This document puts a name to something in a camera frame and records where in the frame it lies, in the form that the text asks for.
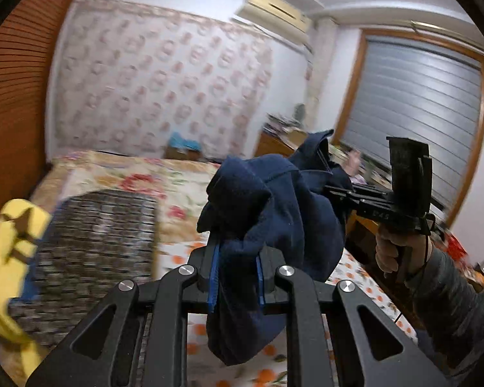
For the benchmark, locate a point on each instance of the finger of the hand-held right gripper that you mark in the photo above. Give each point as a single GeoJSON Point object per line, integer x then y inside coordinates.
{"type": "Point", "coordinates": [347, 203]}
{"type": "Point", "coordinates": [347, 190]}

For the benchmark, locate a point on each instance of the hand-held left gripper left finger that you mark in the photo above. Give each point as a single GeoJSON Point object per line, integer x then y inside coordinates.
{"type": "Point", "coordinates": [213, 278]}

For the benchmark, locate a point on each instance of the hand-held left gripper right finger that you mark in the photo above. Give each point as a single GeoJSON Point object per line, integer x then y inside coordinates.
{"type": "Point", "coordinates": [260, 282]}

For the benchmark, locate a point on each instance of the navy printed t-shirt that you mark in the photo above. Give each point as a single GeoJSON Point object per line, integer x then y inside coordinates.
{"type": "Point", "coordinates": [266, 209]}

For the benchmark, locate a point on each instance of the person's right forearm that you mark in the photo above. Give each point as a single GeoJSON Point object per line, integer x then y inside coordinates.
{"type": "Point", "coordinates": [451, 310]}

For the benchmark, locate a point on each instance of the person's right hand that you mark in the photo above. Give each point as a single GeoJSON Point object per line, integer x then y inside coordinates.
{"type": "Point", "coordinates": [385, 250]}

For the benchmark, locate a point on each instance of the pink jug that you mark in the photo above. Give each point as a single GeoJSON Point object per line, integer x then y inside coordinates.
{"type": "Point", "coordinates": [351, 163]}

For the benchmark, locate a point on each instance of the cardboard box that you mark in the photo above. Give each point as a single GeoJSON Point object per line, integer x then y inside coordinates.
{"type": "Point", "coordinates": [292, 135]}

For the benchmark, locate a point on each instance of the orange-print white bed sheet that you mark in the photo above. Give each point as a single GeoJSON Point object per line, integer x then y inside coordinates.
{"type": "Point", "coordinates": [355, 286]}

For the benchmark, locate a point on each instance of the wooden sideboard cabinet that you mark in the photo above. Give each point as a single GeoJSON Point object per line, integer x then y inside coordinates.
{"type": "Point", "coordinates": [274, 145]}

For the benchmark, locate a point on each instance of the small desk fan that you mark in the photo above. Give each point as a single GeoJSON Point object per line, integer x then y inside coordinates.
{"type": "Point", "coordinates": [300, 111]}

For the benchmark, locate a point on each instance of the stack of books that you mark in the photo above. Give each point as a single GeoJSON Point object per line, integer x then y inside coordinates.
{"type": "Point", "coordinates": [280, 123]}

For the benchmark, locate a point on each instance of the grey window blind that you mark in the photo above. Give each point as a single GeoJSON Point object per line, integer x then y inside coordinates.
{"type": "Point", "coordinates": [407, 96]}

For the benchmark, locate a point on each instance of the floral blanket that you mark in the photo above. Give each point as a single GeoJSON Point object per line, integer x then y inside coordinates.
{"type": "Point", "coordinates": [145, 181]}

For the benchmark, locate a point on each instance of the black circle-patterned pillow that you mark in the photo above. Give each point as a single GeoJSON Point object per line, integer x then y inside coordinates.
{"type": "Point", "coordinates": [96, 242]}

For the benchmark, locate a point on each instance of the tied beige curtain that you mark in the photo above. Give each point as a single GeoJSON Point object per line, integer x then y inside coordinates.
{"type": "Point", "coordinates": [318, 68]}

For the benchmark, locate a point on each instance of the wooden box with blue cloth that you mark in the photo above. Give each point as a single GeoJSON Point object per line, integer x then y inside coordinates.
{"type": "Point", "coordinates": [181, 141]}

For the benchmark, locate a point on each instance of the circle-patterned sheer curtain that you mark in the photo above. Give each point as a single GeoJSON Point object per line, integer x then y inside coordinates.
{"type": "Point", "coordinates": [145, 80]}

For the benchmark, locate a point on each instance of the yellow plush toy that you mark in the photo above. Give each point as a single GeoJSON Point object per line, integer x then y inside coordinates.
{"type": "Point", "coordinates": [0, 282]}

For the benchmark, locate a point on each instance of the wooden louvered wardrobe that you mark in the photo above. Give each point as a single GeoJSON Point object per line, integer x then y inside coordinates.
{"type": "Point", "coordinates": [16, 109]}

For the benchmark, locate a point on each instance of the cream wall air conditioner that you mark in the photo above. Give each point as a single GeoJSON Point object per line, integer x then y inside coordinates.
{"type": "Point", "coordinates": [274, 16]}

